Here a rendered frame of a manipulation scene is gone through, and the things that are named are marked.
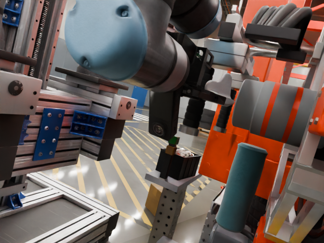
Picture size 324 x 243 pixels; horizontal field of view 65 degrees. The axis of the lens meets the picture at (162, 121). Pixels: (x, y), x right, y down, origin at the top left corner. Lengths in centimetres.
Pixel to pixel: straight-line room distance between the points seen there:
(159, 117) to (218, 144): 75
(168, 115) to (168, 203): 105
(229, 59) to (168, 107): 19
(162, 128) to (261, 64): 80
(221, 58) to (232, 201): 45
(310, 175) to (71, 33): 36
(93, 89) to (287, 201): 80
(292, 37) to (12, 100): 58
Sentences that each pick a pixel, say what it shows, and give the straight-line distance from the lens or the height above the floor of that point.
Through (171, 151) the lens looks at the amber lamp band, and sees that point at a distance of 115.
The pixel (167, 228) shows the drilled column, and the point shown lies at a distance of 146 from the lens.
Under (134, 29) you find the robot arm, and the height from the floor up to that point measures 86.
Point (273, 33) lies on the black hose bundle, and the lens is 51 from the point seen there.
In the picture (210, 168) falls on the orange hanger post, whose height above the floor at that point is 56.
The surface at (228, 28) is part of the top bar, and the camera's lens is 53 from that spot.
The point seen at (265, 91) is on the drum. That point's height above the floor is 89.
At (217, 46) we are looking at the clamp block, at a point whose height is 94.
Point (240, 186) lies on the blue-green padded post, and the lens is 80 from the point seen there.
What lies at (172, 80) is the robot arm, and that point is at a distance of 32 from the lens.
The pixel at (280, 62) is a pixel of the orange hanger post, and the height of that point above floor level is 152.
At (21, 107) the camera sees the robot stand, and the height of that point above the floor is 70.
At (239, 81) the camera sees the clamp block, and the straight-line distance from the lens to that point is 86.
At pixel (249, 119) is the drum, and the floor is 81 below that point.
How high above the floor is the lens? 81
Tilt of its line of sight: 5 degrees down
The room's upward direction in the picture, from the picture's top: 15 degrees clockwise
